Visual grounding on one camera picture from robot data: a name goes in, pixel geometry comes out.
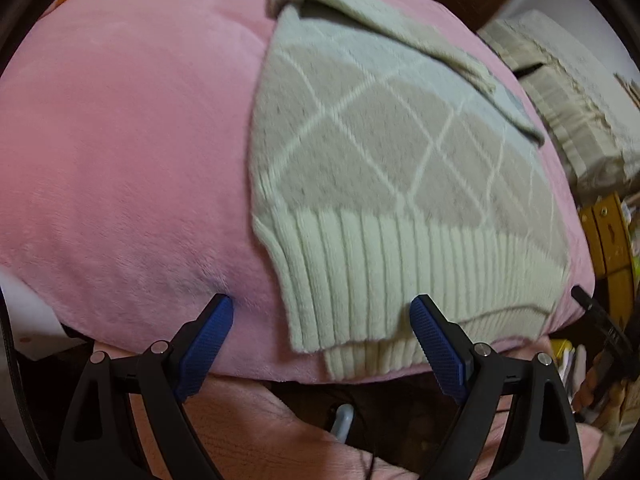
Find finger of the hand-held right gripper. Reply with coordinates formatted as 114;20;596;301
571;285;635;376

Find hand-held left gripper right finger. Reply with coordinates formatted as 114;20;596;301
409;294;586;480

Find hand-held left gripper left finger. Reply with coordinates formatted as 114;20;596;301
56;294;235;480

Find blue grey diamond knit sweater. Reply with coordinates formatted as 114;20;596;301
248;0;572;381

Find person's right hand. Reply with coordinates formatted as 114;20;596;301
571;349;628;428

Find person's pink pants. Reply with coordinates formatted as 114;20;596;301
125;340;616;480

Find yellow wooden drawer cabinet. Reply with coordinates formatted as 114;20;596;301
579;192;638;341

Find white curved plastic part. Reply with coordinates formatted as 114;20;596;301
330;404;356;443

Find white printed bed sheet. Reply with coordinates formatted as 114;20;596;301
0;267;93;361

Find pink plush bed blanket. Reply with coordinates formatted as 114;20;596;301
0;0;598;386

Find white lace cover cloth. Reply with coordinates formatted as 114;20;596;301
500;10;640;171

